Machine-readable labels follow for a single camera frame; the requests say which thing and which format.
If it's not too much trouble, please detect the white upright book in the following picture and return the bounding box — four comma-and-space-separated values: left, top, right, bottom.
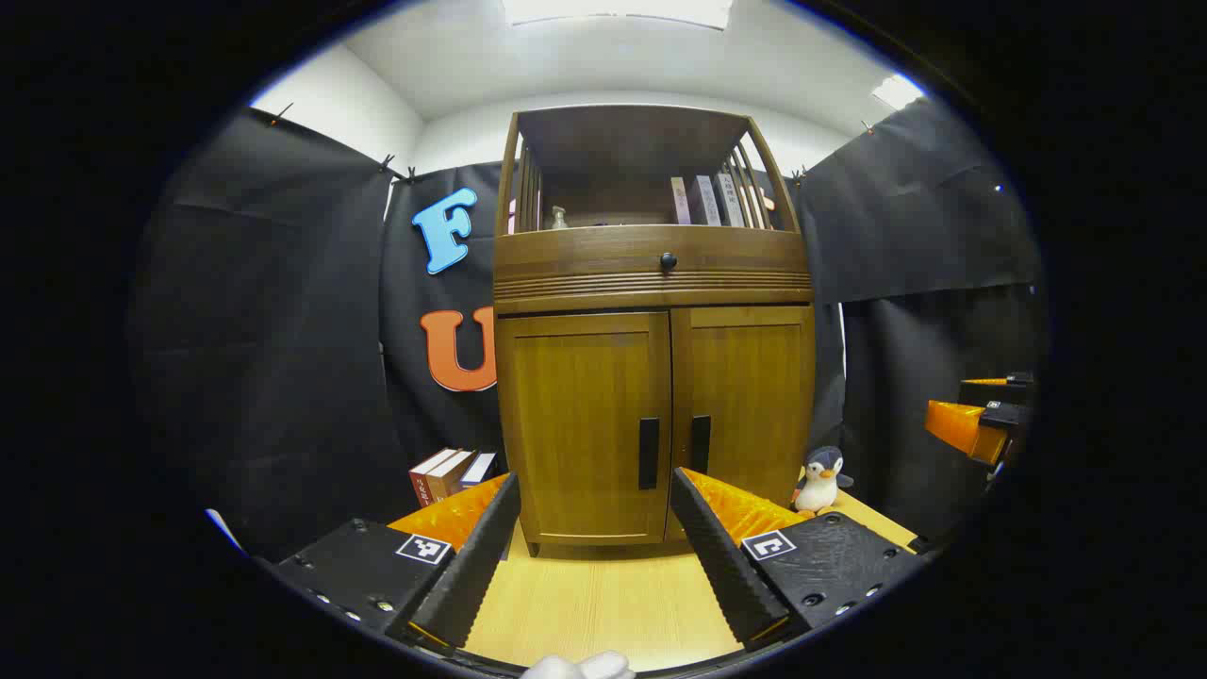
715, 172, 746, 228

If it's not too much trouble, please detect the brown book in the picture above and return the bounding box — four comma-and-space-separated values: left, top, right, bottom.
426, 450, 475, 503

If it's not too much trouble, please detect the grey upright book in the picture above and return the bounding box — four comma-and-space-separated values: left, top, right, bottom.
690, 174, 723, 227

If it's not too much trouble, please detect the red and white book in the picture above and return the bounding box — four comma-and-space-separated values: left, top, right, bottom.
409, 448, 458, 508

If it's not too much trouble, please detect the black backdrop cloth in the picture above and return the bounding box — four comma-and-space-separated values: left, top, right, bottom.
132, 94, 1048, 567

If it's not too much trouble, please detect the wooden cabinet door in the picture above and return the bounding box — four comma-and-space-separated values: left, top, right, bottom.
668, 304, 817, 543
497, 311, 672, 548

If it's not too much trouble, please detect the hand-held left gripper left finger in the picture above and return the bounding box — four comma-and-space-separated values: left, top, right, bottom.
269, 472, 522, 652

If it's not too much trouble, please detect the small ceiling light panel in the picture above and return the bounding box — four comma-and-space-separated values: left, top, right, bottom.
870, 74, 927, 110

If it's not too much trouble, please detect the penguin plush toy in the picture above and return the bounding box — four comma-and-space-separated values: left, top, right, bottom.
790, 445, 854, 518

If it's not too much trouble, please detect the large ceiling light panel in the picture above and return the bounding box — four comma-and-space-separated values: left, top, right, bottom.
500, 0, 735, 29

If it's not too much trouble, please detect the brown wooden shoe cabinet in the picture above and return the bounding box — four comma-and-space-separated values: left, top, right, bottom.
492, 104, 817, 557

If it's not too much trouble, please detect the wooden drawer with black knob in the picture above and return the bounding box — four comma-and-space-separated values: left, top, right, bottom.
494, 224, 814, 315

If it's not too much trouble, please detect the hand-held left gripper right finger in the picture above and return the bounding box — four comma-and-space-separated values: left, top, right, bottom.
670, 467, 930, 652

